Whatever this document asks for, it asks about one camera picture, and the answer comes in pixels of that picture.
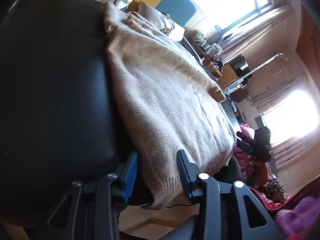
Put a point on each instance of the grey yellow blue sofa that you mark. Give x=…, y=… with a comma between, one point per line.
x=180, y=11

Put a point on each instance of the beige knit sweater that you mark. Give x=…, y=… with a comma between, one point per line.
x=167, y=102

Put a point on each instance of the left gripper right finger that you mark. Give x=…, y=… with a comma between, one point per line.
x=226, y=211

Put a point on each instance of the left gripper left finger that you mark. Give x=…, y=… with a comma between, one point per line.
x=90, y=210

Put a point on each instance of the black leather ottoman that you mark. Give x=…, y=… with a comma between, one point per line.
x=59, y=118

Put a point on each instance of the wooden side table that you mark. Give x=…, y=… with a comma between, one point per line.
x=224, y=77

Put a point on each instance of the deer print cushion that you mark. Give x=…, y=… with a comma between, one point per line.
x=162, y=22

